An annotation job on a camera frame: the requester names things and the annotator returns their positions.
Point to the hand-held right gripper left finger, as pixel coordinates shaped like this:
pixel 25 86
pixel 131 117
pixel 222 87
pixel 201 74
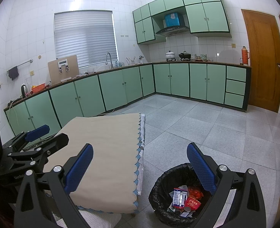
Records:
pixel 79 166

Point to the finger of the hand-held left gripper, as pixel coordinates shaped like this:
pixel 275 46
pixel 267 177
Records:
pixel 37 133
pixel 56 141

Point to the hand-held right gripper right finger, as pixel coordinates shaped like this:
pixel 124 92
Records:
pixel 200 166

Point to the red mesh bag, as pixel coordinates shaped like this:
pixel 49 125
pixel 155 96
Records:
pixel 197 192

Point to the red snack packet gold interior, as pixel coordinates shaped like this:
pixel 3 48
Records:
pixel 192 203

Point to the blue white snack packet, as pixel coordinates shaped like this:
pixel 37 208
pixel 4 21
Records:
pixel 178 197

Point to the black-lined trash bin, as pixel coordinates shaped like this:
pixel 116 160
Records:
pixel 161 185

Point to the table with beige tablecloth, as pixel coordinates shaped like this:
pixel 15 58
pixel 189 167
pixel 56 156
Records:
pixel 102 133

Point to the electric kettle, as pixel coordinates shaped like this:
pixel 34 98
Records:
pixel 24 90

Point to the orange plastic basket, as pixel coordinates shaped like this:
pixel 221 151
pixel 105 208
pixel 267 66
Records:
pixel 38 88

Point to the white striped cushion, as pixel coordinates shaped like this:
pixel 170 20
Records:
pixel 94 219

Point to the dark hanging towel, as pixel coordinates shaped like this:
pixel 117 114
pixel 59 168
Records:
pixel 13 73

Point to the wooden cutting board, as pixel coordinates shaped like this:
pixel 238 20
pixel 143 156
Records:
pixel 53 73

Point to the blue white patterned undercloth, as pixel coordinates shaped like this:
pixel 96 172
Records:
pixel 142 123

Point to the green base cabinets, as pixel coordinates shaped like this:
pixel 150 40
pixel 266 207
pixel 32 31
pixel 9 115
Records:
pixel 111 87

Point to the chrome kitchen faucet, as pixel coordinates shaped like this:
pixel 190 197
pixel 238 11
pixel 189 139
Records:
pixel 109 54

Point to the white window blind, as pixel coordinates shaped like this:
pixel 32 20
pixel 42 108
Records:
pixel 85 40

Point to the black wok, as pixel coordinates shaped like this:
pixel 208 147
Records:
pixel 184 55

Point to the white cooking pot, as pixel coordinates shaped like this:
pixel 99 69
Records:
pixel 170 55

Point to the orange thermos flask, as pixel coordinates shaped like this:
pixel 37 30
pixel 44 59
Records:
pixel 245 55

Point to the black range hood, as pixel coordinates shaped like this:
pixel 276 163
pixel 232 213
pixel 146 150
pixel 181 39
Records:
pixel 172 30

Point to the blue box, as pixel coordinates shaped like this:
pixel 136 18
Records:
pixel 172 20

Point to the metal towel rail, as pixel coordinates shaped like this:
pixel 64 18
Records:
pixel 23 63

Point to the green wall cabinets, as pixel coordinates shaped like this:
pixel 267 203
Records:
pixel 208 16

